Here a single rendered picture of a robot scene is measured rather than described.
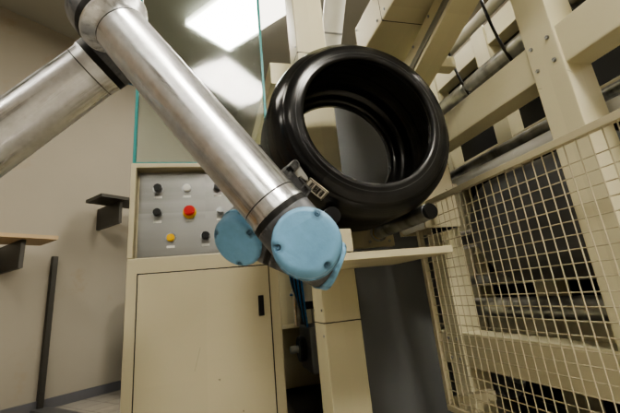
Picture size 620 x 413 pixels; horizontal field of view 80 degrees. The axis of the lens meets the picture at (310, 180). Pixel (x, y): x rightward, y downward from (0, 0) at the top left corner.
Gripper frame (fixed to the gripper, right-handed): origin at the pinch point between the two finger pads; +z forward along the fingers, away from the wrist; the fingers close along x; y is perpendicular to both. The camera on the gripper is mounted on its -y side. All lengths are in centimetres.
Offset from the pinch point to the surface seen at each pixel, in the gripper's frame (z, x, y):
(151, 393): -13, -89, 28
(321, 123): 52, -5, -2
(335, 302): 13, -28, 46
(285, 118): 6.9, 3.7, -9.8
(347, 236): -4.8, 0.5, 22.5
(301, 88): 13.9, 10.0, -13.2
